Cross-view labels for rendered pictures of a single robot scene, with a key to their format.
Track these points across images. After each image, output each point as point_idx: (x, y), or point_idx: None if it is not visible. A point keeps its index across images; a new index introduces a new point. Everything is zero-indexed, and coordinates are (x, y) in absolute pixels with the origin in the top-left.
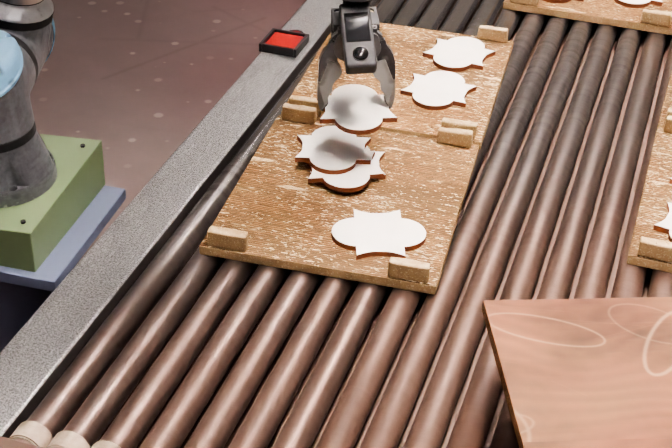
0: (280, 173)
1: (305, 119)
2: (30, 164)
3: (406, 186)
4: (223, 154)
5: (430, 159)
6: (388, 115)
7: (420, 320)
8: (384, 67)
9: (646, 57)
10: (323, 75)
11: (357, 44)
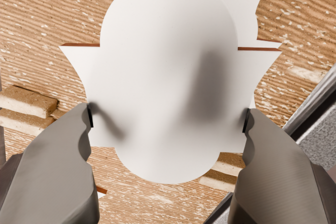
0: (295, 32)
1: (223, 153)
2: None
3: None
4: (334, 107)
5: (61, 60)
6: (83, 57)
7: None
8: (22, 205)
9: None
10: (315, 187)
11: None
